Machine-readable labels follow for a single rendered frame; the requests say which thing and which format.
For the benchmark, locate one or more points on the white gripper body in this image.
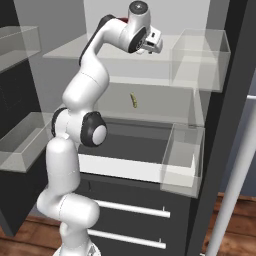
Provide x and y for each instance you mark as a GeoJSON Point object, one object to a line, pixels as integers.
{"type": "Point", "coordinates": [158, 44]}

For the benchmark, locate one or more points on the black fridge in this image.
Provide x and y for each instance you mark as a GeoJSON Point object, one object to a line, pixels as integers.
{"type": "Point", "coordinates": [146, 20]}

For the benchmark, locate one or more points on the black fridge door with bins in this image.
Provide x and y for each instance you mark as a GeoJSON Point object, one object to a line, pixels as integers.
{"type": "Point", "coordinates": [15, 90]}

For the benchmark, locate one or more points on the white fridge drawer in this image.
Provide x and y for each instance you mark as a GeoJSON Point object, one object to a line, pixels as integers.
{"type": "Point", "coordinates": [133, 166]}

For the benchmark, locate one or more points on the glass fridge shelf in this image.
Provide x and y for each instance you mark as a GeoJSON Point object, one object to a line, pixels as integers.
{"type": "Point", "coordinates": [110, 55]}
{"type": "Point", "coordinates": [156, 100]}

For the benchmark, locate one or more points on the small yellow-green vegetable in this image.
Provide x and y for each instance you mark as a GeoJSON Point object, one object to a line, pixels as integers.
{"type": "Point", "coordinates": [134, 101]}

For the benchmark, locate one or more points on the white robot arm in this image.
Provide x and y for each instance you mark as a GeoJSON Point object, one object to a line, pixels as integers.
{"type": "Point", "coordinates": [85, 86]}

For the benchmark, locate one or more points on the clear door bin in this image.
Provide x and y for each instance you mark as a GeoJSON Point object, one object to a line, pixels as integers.
{"type": "Point", "coordinates": [181, 163]}
{"type": "Point", "coordinates": [200, 66]}
{"type": "Point", "coordinates": [16, 43]}
{"type": "Point", "coordinates": [20, 146]}

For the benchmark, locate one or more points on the black freezer drawer front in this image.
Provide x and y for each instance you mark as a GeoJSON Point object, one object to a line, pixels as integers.
{"type": "Point", "coordinates": [140, 196]}
{"type": "Point", "coordinates": [133, 230]}

